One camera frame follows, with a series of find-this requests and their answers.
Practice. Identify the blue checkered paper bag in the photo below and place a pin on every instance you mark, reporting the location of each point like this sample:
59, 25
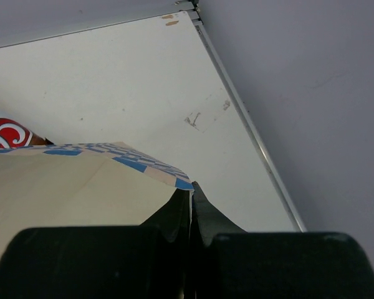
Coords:
82, 185

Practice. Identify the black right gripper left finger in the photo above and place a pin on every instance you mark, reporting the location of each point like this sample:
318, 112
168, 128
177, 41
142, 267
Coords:
132, 261

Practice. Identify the brown snack packet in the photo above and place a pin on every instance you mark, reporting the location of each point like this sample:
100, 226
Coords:
15, 135

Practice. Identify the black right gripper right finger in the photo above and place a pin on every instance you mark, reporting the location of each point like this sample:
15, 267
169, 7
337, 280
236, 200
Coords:
228, 262

